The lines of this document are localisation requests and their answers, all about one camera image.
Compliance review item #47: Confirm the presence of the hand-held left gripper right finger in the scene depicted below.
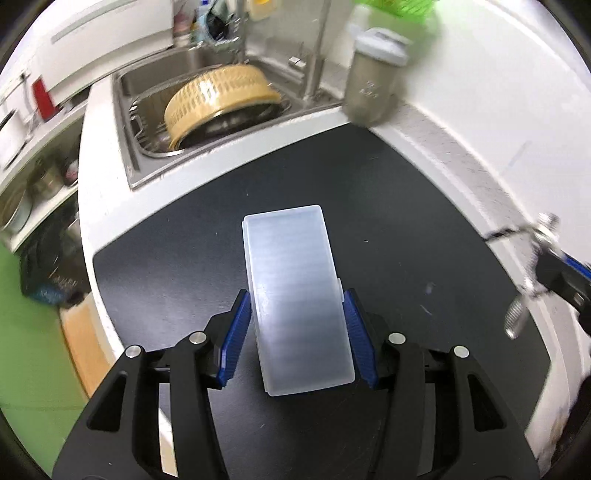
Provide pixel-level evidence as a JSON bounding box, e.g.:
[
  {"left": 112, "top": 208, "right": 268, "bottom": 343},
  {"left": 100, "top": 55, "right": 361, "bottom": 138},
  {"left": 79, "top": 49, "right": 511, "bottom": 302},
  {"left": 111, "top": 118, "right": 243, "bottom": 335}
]
[{"left": 342, "top": 288, "right": 541, "bottom": 480}]

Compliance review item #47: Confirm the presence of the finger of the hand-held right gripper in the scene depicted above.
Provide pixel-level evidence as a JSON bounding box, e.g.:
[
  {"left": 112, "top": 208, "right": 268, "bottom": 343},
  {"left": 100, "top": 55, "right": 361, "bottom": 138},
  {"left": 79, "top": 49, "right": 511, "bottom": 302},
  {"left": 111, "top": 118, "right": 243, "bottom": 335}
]
[{"left": 536, "top": 251, "right": 591, "bottom": 332}]

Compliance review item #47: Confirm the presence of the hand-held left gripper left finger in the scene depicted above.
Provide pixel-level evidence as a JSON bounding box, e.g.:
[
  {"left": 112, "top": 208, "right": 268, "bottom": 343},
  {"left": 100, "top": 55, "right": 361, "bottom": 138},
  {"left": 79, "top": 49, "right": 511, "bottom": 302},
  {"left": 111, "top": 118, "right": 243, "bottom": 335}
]
[{"left": 52, "top": 289, "right": 252, "bottom": 480}]

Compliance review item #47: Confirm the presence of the grey lanyard strap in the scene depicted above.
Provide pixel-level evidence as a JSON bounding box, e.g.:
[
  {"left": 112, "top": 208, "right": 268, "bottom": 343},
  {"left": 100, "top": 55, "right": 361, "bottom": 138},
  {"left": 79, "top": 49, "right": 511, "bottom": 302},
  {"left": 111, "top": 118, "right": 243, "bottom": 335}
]
[{"left": 484, "top": 213, "right": 561, "bottom": 341}]

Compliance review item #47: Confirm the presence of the translucent plastic box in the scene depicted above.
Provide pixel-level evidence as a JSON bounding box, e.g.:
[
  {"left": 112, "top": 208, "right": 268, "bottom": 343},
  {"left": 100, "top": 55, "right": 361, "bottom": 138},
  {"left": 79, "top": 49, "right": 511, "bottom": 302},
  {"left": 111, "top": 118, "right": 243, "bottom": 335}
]
[{"left": 242, "top": 204, "right": 356, "bottom": 398}]

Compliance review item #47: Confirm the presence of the black counter mat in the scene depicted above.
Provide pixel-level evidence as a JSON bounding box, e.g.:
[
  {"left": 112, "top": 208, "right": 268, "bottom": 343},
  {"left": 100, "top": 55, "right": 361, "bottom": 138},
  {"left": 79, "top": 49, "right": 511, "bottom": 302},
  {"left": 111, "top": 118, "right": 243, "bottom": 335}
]
[{"left": 92, "top": 122, "right": 549, "bottom": 480}]

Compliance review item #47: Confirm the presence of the dark bag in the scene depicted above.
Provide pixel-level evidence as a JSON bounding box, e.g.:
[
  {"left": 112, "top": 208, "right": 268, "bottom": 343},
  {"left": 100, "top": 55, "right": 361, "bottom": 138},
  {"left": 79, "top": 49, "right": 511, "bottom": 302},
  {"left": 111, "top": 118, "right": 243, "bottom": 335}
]
[{"left": 21, "top": 220, "right": 92, "bottom": 306}]

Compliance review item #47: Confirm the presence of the black bowl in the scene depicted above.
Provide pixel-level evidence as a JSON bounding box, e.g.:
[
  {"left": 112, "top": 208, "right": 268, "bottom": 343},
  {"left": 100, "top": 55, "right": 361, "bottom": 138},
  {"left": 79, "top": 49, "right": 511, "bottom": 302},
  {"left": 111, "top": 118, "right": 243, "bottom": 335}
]
[{"left": 178, "top": 102, "right": 293, "bottom": 149}]

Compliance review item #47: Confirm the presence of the steel sink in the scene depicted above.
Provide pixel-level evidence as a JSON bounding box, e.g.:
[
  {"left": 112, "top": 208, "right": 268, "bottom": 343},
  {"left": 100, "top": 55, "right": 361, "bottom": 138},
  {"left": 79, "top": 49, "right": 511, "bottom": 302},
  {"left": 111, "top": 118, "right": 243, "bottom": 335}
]
[{"left": 112, "top": 44, "right": 348, "bottom": 191}]

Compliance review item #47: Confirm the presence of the yellow plastic colander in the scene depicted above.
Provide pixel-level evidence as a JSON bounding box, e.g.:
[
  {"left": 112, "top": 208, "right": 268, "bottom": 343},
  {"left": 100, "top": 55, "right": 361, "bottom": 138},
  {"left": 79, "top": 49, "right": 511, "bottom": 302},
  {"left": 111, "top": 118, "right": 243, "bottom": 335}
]
[{"left": 164, "top": 65, "right": 281, "bottom": 151}]

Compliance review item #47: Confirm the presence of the steel pot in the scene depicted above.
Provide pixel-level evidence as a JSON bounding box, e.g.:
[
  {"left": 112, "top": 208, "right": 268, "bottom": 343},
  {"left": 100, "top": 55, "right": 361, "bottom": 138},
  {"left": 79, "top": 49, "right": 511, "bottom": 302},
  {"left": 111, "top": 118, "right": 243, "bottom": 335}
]
[{"left": 27, "top": 161, "right": 66, "bottom": 200}]

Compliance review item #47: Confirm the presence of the grey shaker bottle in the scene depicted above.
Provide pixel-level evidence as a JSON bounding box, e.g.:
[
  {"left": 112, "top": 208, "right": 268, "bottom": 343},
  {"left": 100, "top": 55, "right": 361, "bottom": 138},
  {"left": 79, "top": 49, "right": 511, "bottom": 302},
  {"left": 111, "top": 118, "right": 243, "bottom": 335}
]
[{"left": 344, "top": 28, "right": 413, "bottom": 127}]

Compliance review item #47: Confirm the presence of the tall chrome faucet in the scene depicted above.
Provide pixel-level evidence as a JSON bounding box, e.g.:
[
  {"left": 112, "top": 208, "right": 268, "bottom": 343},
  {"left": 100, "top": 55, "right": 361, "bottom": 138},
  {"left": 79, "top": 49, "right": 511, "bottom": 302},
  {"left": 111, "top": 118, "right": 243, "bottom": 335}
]
[{"left": 288, "top": 0, "right": 334, "bottom": 104}]

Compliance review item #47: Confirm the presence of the red box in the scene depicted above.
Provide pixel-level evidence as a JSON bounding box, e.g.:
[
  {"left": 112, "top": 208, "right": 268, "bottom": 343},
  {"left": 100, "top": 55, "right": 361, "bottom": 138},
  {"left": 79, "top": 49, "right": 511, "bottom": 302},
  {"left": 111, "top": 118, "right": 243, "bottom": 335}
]
[{"left": 31, "top": 78, "right": 59, "bottom": 122}]

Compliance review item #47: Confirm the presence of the green plastic basket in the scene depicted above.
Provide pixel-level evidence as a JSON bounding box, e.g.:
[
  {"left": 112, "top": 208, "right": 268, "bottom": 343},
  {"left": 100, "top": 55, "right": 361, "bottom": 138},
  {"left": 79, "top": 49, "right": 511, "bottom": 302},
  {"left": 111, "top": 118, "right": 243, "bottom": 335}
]
[{"left": 353, "top": 0, "right": 445, "bottom": 25}]

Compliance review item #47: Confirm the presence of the white countertop appliance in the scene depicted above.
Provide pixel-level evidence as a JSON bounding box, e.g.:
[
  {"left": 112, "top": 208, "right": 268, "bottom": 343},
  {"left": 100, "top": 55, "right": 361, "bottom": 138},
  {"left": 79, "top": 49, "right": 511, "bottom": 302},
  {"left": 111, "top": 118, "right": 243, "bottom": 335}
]
[{"left": 0, "top": 0, "right": 177, "bottom": 102}]

